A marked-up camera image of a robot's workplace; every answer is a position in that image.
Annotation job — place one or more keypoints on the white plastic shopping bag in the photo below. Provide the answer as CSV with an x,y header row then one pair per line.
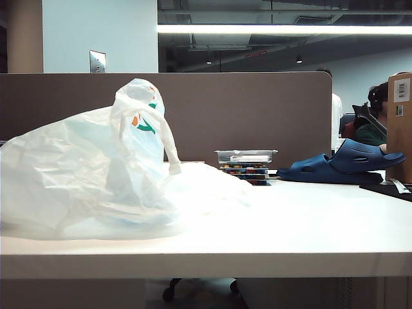
x,y
64,177

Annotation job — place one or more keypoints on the clear plastic case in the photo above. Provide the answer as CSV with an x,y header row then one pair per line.
x,y
244,156

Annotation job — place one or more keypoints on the teal colourful flat box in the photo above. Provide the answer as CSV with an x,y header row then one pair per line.
x,y
246,166
251,171
256,177
259,182

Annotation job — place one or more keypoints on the brown desk partition panel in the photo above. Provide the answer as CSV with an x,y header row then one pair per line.
x,y
241,112

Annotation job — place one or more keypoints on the blue foam slipper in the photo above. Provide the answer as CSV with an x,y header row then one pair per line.
x,y
354,154
309,170

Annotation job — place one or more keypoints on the standing person white shirt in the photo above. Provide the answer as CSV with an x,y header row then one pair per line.
x,y
336,112

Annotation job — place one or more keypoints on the ceiling light strip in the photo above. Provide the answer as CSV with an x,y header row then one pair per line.
x,y
273,29

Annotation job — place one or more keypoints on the red office chair back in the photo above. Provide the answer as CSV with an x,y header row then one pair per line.
x,y
347,130

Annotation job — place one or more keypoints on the dark computer monitor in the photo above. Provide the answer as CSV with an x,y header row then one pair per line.
x,y
349,118

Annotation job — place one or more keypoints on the black office chair headrest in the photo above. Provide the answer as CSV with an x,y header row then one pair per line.
x,y
365,112

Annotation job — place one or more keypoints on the black desk mat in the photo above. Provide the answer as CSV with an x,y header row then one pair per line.
x,y
383,190

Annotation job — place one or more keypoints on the seated person green shirt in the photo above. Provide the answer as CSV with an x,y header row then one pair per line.
x,y
380,93

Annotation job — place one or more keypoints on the brown cardboard box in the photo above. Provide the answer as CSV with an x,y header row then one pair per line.
x,y
399,145

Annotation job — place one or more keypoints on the white paper strip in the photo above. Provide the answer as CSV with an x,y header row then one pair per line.
x,y
400,186

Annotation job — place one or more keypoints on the metal wall switch plate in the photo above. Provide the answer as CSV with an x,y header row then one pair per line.
x,y
98,61

